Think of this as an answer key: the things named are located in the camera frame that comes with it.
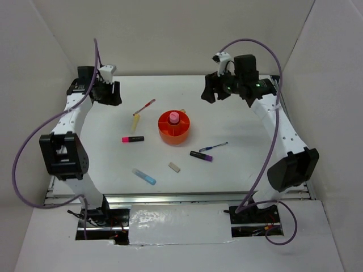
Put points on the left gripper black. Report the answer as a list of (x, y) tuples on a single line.
[(113, 99)]

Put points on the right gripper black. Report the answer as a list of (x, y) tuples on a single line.
[(212, 81)]

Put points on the yellow highlighter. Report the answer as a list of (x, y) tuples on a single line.
[(136, 119)]

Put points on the red pen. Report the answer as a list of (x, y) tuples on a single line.
[(145, 106)]

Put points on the blue pen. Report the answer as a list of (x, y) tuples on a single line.
[(211, 147)]

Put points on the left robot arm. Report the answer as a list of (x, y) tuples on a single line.
[(65, 157)]

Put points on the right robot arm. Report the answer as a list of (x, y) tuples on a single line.
[(291, 162)]

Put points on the pink black highlighter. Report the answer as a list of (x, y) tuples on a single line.
[(132, 139)]

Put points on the orange round organizer container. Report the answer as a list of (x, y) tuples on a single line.
[(174, 134)]

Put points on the purple black highlighter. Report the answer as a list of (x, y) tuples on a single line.
[(202, 156)]

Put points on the beige eraser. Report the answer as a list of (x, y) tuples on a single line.
[(174, 167)]

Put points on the blue clear highlighter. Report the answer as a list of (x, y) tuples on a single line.
[(144, 176)]

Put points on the white cover panel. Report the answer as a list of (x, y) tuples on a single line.
[(179, 224)]

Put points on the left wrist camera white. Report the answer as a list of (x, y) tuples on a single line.
[(106, 73)]

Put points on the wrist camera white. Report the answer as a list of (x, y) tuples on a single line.
[(223, 59), (106, 73)]

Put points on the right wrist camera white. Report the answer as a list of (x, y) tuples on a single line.
[(223, 59)]

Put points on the aluminium front rail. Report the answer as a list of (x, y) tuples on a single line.
[(174, 198)]

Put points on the aluminium rail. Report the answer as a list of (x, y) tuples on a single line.
[(174, 198), (298, 94)]

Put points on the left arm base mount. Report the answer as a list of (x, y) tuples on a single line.
[(103, 224)]

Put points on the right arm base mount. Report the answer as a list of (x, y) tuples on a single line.
[(254, 222)]

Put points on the aluminium right rail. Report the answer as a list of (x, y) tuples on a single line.
[(298, 94)]

